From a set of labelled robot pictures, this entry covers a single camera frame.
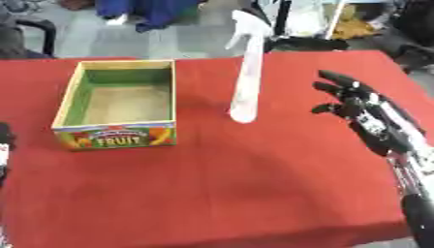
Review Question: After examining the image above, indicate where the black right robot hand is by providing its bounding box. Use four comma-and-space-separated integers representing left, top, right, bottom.
310, 69, 427, 158

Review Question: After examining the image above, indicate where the white spray bottle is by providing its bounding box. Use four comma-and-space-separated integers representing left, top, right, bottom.
224, 9, 275, 125

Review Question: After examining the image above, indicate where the cardboard box with green inside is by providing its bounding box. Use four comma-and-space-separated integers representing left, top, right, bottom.
48, 59, 178, 152

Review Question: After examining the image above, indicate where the yellow cloth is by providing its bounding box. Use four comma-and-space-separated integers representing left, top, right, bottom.
330, 15, 377, 41

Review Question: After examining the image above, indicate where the black bag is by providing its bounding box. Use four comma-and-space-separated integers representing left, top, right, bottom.
263, 36, 352, 52

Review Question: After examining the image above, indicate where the white board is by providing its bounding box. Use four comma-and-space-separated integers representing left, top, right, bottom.
285, 0, 348, 41

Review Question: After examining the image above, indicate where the person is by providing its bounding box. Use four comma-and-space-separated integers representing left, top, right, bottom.
93, 0, 203, 33

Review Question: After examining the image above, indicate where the black chair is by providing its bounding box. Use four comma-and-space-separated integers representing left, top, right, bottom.
0, 0, 60, 60

